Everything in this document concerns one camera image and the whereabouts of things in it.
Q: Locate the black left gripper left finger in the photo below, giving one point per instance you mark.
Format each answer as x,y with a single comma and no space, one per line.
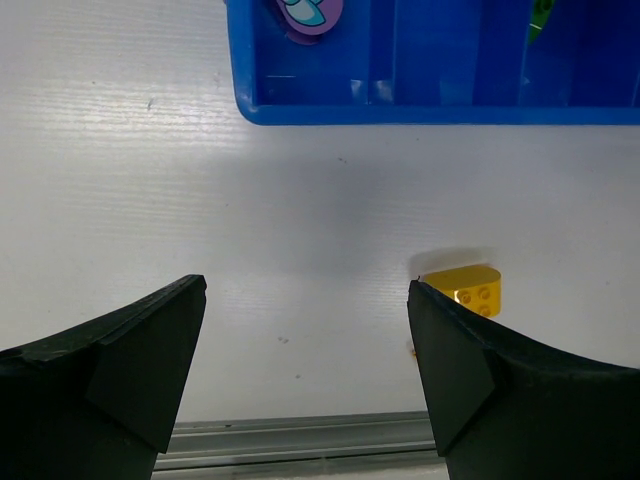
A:
100,400

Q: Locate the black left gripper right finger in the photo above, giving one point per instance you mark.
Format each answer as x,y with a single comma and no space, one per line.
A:
504,406

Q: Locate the green lego brick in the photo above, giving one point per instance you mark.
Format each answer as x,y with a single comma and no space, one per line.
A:
541,11

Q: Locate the purple flower lego piece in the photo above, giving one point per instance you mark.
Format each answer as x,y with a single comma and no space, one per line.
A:
307,21

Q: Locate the blue divided plastic bin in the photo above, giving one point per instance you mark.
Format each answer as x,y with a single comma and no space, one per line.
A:
440,62

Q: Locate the aluminium frame rail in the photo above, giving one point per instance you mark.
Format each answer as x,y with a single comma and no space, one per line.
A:
300,446

